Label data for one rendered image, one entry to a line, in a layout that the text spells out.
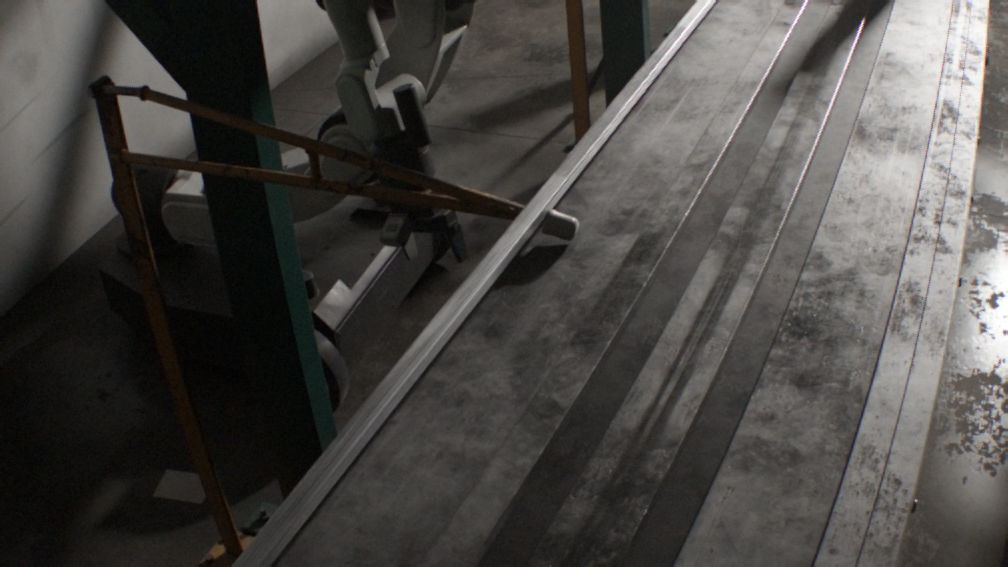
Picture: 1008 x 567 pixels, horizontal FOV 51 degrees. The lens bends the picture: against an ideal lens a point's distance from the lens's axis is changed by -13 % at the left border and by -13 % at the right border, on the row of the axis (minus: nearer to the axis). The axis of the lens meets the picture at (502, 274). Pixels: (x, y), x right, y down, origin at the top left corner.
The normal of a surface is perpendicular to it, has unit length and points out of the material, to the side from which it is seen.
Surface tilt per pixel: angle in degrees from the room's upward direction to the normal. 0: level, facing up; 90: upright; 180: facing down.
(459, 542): 0
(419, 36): 90
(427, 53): 90
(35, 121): 90
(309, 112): 0
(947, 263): 0
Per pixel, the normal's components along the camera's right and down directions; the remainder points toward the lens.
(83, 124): 0.91, 0.17
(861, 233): -0.08, -0.83
